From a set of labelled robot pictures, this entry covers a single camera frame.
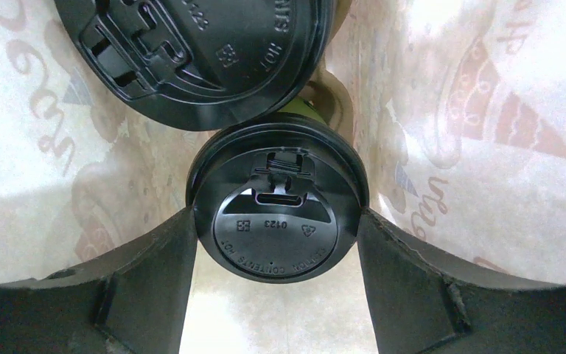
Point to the green paper coffee cup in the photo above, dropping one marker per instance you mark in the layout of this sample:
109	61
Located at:
300	106

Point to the black plastic cup lid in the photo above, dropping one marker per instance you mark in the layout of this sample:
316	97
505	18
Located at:
277	199

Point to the brown paper takeout bag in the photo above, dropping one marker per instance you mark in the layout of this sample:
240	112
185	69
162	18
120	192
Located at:
459	115

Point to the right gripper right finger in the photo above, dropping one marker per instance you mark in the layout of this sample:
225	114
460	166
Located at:
423	299

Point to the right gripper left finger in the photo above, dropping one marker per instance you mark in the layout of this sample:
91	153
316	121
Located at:
132	299

